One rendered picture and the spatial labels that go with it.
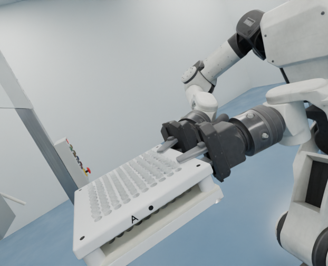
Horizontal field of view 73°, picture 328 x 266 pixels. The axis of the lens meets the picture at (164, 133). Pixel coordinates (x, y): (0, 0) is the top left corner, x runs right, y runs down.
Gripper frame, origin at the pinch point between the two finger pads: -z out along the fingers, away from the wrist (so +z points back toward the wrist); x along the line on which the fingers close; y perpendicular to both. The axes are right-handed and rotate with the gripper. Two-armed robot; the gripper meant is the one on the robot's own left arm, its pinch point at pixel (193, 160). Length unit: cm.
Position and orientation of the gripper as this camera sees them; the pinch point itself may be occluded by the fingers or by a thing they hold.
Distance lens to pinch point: 44.6
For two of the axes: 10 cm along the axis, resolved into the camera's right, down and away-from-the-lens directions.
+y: -2.4, -1.5, 9.6
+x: 3.7, 9.0, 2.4
